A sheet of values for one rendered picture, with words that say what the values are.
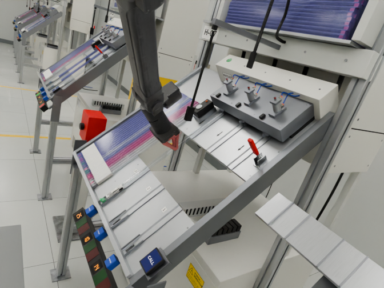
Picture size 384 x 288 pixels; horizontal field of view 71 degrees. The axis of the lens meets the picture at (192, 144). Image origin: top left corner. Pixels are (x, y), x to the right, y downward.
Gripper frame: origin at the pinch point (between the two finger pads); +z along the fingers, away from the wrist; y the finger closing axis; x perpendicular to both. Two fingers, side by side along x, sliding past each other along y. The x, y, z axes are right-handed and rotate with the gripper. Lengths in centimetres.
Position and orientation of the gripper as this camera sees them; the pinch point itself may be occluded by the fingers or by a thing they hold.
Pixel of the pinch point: (174, 147)
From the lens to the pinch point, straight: 93.1
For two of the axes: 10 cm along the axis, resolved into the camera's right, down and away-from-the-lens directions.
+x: -7.7, 6.0, -2.0
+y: -5.3, -4.3, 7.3
